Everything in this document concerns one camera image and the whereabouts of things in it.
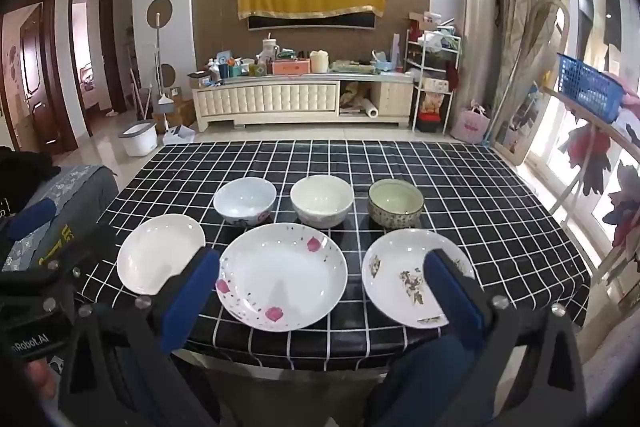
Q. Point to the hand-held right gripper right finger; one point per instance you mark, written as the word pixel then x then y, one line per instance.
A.
pixel 452 297

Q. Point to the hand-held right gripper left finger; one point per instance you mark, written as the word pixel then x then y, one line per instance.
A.
pixel 192 292

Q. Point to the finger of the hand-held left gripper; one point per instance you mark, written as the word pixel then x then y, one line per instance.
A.
pixel 30 214

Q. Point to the plain white plate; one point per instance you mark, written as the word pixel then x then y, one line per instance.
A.
pixel 160 254

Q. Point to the white plate with floral prints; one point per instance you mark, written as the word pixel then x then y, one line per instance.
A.
pixel 395 277

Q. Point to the white plate with pink petals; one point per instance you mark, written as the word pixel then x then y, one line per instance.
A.
pixel 282 277

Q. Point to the light blue bowl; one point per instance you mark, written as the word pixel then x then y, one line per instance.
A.
pixel 245 199

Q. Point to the black cloth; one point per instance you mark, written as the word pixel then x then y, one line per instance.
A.
pixel 25 177

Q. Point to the dark cloth with yellow print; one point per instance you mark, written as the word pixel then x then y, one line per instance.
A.
pixel 62 244

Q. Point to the grey patterned sofa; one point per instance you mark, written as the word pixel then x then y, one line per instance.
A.
pixel 80 192

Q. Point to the blue trousers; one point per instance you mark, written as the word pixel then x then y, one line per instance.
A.
pixel 425 387

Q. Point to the black checked tablecloth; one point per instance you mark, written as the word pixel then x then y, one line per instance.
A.
pixel 450 187

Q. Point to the speckled patterned bowl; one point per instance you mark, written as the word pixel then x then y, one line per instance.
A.
pixel 396 202

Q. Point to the white bucket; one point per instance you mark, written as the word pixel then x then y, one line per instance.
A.
pixel 137 142

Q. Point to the dark wooden door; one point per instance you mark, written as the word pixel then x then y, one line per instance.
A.
pixel 30 72

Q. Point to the white bowl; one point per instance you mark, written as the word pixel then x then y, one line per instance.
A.
pixel 321 199

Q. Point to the pink bag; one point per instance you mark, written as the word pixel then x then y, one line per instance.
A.
pixel 470 124

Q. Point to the cardboard boxes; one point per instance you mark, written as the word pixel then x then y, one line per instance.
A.
pixel 180 112

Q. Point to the white paper roll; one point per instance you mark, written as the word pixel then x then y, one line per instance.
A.
pixel 376 109

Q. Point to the white mop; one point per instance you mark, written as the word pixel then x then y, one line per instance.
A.
pixel 158 57

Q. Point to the cream tv cabinet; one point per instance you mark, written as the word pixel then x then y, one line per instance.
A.
pixel 265 99

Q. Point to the white metal shelf rack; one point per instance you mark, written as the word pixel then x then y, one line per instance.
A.
pixel 423 72

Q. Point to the pink box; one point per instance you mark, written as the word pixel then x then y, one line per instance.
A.
pixel 291 66

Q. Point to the blue plastic basket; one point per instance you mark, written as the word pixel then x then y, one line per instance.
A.
pixel 590 87

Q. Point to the white cup with straw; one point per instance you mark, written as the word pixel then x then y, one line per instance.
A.
pixel 269 49

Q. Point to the cream jar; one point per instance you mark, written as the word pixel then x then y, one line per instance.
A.
pixel 318 62

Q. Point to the standing air conditioner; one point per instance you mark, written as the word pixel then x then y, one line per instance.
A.
pixel 475 32

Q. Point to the black television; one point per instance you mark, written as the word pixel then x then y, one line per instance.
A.
pixel 310 22

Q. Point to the dark wooden door frame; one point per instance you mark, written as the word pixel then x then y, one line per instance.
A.
pixel 107 57

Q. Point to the round brown wall disc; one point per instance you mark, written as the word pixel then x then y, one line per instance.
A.
pixel 159 13
pixel 169 74

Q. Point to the curved wooden rail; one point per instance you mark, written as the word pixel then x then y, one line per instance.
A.
pixel 590 119

